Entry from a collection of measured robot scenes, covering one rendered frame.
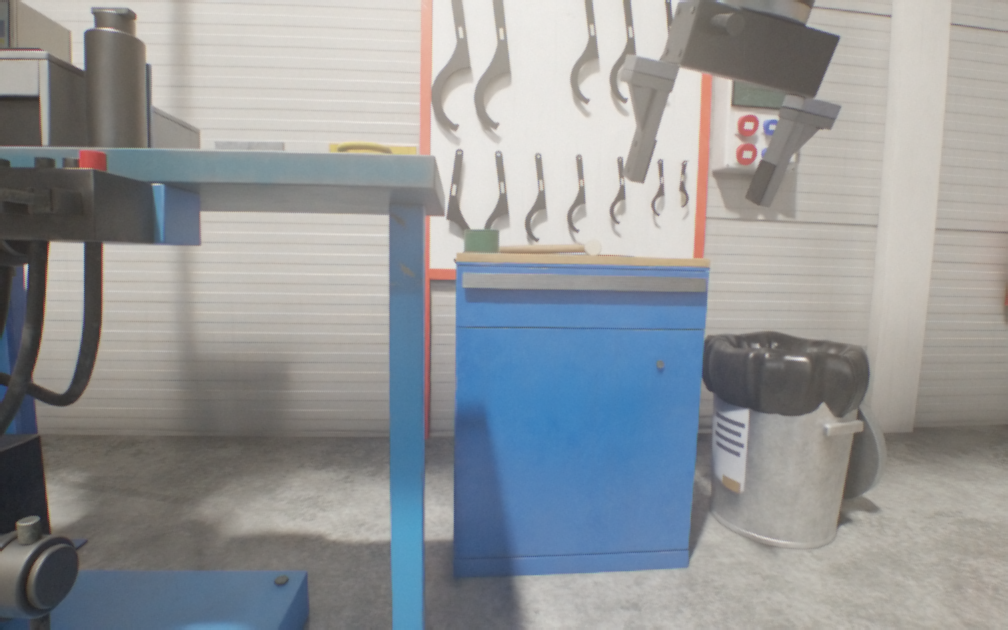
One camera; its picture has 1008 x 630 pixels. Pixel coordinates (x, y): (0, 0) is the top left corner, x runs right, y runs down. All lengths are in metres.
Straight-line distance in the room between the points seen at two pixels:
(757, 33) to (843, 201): 2.84
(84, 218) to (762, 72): 0.72
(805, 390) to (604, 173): 1.45
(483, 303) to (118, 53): 0.90
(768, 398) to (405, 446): 1.19
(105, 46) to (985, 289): 4.04
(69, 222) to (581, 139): 2.24
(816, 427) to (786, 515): 0.31
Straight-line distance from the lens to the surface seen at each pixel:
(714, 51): 0.47
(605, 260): 1.38
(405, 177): 0.71
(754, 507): 1.93
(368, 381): 2.63
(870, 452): 2.21
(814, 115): 0.54
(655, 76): 0.47
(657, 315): 1.44
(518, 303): 1.34
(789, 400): 1.76
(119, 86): 0.91
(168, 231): 0.82
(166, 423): 3.05
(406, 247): 0.88
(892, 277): 3.40
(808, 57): 0.52
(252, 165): 0.77
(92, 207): 0.73
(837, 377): 1.80
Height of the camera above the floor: 0.91
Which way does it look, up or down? 6 degrees down
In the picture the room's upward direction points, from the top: 1 degrees clockwise
